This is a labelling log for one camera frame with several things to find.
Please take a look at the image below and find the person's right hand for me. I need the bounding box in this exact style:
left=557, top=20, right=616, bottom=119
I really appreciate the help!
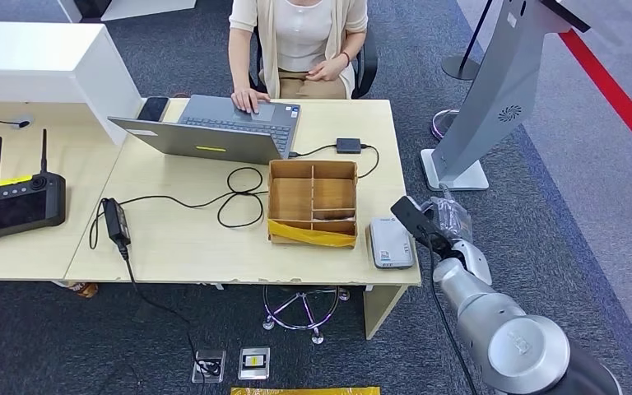
left=230, top=88, right=272, bottom=114

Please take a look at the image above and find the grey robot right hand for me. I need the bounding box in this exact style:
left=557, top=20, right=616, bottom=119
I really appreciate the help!
left=422, top=185, right=493, bottom=286

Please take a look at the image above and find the person's left hand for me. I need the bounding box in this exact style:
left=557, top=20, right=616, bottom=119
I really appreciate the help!
left=304, top=54, right=348, bottom=83

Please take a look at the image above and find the person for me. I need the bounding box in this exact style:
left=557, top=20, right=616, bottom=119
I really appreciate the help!
left=227, top=0, right=369, bottom=114

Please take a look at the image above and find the grey card reader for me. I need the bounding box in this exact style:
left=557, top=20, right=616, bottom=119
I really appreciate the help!
left=369, top=216, right=416, bottom=271

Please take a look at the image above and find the black office chair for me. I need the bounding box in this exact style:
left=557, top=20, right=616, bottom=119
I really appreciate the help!
left=250, top=27, right=379, bottom=100

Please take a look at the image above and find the grey laptop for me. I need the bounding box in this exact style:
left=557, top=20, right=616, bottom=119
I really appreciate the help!
left=107, top=95, right=302, bottom=165

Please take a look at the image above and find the black smartphone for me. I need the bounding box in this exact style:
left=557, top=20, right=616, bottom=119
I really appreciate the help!
left=137, top=96, right=171, bottom=123

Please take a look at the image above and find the beige desk leg panel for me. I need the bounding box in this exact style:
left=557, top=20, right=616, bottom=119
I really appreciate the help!
left=363, top=286, right=409, bottom=342

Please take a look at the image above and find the wooden divided box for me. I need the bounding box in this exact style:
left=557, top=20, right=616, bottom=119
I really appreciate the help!
left=267, top=159, right=359, bottom=250

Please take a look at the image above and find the white furniture base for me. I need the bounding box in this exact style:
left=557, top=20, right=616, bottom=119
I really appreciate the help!
left=57, top=0, right=198, bottom=24

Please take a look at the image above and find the yellow tape on box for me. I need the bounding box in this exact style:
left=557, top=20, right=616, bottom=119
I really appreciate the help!
left=267, top=219, right=359, bottom=249

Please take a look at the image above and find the grey kiosk stand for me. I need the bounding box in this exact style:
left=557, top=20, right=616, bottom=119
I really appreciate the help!
left=421, top=0, right=593, bottom=193

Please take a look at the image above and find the chrome stool base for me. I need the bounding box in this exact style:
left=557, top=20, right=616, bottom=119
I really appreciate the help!
left=261, top=284, right=351, bottom=346

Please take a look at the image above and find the black laptop power brick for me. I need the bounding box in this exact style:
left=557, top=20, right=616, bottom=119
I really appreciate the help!
left=102, top=197, right=132, bottom=248

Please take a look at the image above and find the white counter block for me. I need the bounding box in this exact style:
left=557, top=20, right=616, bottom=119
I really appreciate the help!
left=0, top=21, right=146, bottom=147

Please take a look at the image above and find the red barrier belt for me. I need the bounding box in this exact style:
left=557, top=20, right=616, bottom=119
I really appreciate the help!
left=558, top=30, right=632, bottom=173

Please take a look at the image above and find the floor socket box yellow label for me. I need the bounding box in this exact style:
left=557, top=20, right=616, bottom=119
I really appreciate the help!
left=238, top=346, right=272, bottom=381

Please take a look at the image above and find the black remote controller with antennas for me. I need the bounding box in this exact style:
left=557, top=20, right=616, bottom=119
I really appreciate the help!
left=0, top=128, right=68, bottom=241

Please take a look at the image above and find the open floor socket box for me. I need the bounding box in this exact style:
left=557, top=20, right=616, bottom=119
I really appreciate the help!
left=191, top=348, right=227, bottom=384

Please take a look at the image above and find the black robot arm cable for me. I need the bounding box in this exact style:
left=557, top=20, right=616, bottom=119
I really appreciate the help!
left=425, top=234, right=478, bottom=395

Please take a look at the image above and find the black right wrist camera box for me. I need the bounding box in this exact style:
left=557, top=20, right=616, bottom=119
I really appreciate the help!
left=390, top=196, right=453, bottom=258

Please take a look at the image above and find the short black adapter cable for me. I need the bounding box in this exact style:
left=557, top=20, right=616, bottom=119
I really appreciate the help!
left=288, top=143, right=339, bottom=159

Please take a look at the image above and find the curved black adapter cable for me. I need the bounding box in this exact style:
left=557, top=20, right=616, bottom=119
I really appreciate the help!
left=356, top=143, right=381, bottom=180

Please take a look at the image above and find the black looped charger cable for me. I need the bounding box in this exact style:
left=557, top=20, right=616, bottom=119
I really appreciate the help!
left=87, top=165, right=270, bottom=252

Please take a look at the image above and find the chrome ring base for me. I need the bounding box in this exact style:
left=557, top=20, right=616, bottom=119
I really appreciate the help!
left=430, top=108, right=462, bottom=142

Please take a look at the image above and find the black stanchion post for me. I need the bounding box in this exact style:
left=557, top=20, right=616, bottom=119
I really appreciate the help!
left=441, top=0, right=495, bottom=81

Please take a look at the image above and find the black mains cable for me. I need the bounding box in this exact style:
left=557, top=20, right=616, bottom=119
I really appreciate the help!
left=118, top=245, right=225, bottom=377

